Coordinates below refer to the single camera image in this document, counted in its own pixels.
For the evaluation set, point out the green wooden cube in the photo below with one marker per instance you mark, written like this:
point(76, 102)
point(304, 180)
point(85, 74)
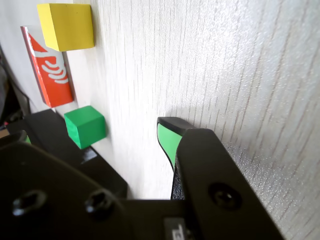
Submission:
point(85, 127)

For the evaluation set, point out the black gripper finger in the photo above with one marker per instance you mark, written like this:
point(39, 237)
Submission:
point(50, 195)

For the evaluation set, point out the yellow wooden cube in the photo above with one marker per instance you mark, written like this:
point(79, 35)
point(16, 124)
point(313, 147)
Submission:
point(70, 25)

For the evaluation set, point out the red and white carton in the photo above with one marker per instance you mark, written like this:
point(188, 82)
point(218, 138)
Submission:
point(53, 77)

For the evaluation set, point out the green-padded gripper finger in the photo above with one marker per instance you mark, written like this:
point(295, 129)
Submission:
point(212, 175)

